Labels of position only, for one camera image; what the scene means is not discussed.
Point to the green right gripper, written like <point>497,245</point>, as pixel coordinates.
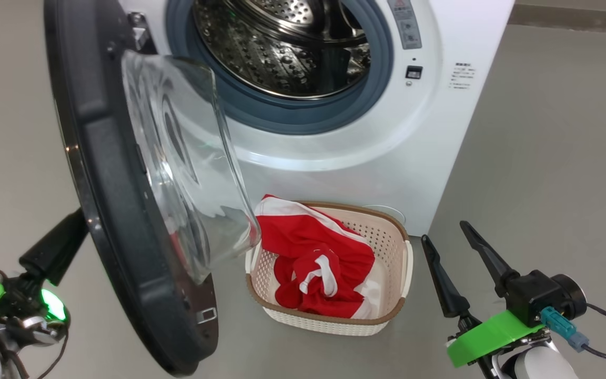
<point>487,337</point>

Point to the dark round glass washer door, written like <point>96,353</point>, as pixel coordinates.
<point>103,184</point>

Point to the red and white garment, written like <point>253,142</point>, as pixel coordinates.
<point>308,242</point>

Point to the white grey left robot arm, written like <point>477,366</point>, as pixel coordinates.
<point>13,337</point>

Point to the cream perforated laundry basket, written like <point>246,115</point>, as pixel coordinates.
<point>392,263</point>

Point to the white front-load washing machine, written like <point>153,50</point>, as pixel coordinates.
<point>466,131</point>

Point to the black door lock socket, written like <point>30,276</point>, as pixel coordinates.
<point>414,72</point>

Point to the grey rubber door gasket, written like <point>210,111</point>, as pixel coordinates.
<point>282,118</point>

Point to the round white drain filter cover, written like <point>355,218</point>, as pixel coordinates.
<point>390,210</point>

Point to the small printed text sticker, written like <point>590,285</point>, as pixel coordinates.
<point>462,75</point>

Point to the grey warning label sticker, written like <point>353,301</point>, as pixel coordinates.
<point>405,23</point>

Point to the perforated steel washer drum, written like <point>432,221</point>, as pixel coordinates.
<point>261,58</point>

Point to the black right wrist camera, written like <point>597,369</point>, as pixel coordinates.
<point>545,295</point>

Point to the grey wall baseboard strip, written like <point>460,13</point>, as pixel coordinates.
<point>571,18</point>

